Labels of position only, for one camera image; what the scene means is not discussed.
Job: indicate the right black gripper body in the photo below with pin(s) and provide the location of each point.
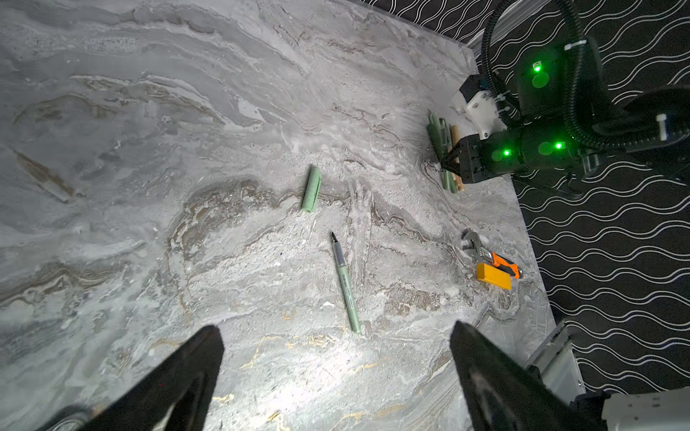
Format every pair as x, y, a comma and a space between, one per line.
504, 152

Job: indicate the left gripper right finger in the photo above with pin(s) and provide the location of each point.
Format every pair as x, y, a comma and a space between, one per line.
501, 395

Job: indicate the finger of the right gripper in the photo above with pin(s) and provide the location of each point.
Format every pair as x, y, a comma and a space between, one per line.
450, 160

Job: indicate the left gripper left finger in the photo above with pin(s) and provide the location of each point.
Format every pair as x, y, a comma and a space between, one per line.
178, 392

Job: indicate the green pen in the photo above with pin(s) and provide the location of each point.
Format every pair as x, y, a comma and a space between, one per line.
434, 136
346, 285

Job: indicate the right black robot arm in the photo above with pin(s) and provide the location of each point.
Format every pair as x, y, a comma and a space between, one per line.
562, 117

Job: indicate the orange yellow box cutter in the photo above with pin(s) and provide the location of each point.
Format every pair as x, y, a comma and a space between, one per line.
498, 271

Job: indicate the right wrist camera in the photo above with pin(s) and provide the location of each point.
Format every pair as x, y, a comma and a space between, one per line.
480, 108

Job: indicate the aluminium front rail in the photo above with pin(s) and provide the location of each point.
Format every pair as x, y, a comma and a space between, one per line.
554, 365

